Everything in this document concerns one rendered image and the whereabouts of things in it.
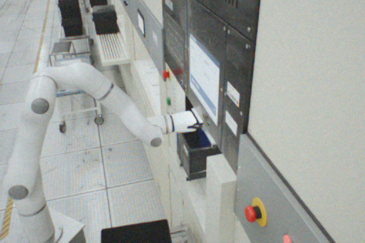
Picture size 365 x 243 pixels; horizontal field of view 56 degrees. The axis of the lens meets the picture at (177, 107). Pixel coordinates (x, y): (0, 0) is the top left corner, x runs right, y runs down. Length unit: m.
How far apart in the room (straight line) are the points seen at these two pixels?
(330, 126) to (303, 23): 0.18
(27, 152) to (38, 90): 0.28
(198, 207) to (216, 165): 0.63
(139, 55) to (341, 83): 2.66
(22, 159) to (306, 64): 1.11
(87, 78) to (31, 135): 0.31
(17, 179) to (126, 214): 1.48
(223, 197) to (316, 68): 0.53
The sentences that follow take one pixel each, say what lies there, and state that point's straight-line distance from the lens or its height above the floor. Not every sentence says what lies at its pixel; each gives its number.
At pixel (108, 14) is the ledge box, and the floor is 1.02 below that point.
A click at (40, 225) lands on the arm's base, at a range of 1.69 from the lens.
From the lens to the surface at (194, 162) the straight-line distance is 1.50.
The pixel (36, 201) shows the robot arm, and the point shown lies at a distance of 1.61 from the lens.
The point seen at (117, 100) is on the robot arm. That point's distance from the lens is 1.33.
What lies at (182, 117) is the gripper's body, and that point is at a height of 1.27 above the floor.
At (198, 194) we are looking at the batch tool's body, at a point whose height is 0.87.
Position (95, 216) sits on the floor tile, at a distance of 2.86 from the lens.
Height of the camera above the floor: 2.07
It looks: 31 degrees down
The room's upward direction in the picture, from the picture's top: 2 degrees counter-clockwise
